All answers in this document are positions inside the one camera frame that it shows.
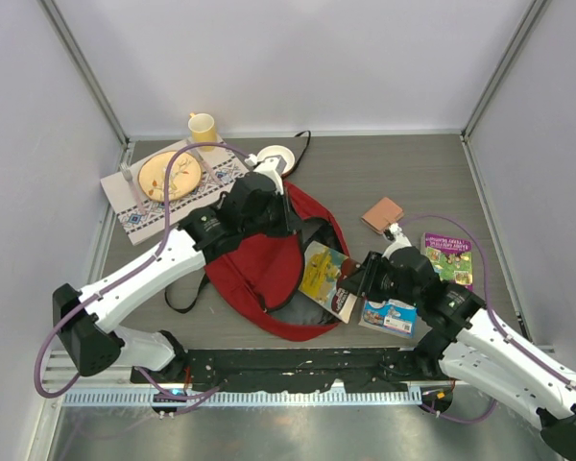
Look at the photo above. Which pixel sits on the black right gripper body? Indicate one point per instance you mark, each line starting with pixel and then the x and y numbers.
pixel 388 285

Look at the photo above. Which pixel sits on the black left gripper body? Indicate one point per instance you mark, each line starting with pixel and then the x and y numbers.
pixel 275 222

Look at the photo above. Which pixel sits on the yellow teal paperback book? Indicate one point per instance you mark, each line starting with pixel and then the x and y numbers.
pixel 324 269

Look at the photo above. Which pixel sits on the blue comic paperback book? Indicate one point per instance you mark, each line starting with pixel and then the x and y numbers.
pixel 393 317

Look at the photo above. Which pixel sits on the purple treehouse paperback book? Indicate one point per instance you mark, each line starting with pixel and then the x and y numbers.
pixel 451 257

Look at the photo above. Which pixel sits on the red student backpack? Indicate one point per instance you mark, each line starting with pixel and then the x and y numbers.
pixel 259 275

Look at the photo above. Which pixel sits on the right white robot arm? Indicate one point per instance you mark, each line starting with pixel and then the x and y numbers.
pixel 469 342

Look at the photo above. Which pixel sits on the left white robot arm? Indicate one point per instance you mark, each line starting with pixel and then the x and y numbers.
pixel 89 320

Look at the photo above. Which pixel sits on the orange white bowl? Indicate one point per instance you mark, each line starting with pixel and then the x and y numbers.
pixel 288 158

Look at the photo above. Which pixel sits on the yellow bird plate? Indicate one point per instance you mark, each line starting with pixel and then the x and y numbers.
pixel 170 175

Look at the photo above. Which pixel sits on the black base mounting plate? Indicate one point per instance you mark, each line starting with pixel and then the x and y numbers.
pixel 300 370

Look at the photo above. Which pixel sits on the yellow mug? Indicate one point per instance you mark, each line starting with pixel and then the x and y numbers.
pixel 202 127

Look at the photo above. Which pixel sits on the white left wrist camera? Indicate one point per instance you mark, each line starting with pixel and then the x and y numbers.
pixel 270 168

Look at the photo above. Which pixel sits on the pink handled knife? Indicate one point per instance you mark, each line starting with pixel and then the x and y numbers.
pixel 198 152

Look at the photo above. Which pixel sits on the pink handled fork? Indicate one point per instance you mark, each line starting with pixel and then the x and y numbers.
pixel 128 177

